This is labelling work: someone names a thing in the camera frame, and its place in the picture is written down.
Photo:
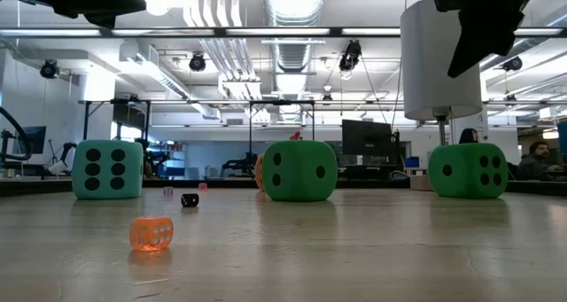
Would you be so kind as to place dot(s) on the small blue box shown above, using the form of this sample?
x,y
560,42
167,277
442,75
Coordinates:
x,y
412,162

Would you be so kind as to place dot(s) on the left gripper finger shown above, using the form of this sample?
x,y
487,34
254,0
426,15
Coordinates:
x,y
97,1

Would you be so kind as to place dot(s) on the red toy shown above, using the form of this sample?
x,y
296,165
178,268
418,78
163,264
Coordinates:
x,y
296,136

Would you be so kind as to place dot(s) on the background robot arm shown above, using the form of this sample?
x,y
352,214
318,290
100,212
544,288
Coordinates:
x,y
239,164
66,151

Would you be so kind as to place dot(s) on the small pink translucent die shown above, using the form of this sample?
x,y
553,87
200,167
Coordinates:
x,y
203,187

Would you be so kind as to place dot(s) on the large orange foam die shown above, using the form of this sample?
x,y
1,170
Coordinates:
x,y
259,172

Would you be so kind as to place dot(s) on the silver ventilation duct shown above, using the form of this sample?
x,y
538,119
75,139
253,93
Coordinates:
x,y
294,54

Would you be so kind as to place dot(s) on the small orange translucent die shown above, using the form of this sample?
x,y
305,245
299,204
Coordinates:
x,y
151,234

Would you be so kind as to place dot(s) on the large black monitor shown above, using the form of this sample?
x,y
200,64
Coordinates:
x,y
365,138

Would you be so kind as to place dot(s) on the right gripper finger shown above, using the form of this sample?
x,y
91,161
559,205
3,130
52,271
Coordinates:
x,y
487,36

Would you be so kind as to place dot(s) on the black overhead frame bar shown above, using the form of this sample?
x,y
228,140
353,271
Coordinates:
x,y
335,32

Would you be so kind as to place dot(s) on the black ceiling spotlight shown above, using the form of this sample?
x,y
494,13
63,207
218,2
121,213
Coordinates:
x,y
48,69
513,64
350,56
197,62

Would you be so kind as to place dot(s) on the large green foam die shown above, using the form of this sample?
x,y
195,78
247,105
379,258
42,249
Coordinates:
x,y
468,171
299,171

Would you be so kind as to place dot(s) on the white shade table lamp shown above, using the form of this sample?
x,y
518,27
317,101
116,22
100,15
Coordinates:
x,y
425,72

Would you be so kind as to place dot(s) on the small clear purple die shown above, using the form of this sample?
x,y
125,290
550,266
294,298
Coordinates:
x,y
168,191

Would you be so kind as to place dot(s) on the black aluminium table frame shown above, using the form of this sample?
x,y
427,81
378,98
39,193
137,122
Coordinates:
x,y
376,183

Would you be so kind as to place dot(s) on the person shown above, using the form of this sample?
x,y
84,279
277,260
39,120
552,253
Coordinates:
x,y
468,136
533,162

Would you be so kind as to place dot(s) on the small black die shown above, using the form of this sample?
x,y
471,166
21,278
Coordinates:
x,y
189,200

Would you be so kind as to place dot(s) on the large teal foam die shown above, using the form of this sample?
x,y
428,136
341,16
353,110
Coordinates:
x,y
107,169

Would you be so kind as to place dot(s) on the small dark monitor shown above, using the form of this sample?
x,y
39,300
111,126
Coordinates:
x,y
35,139

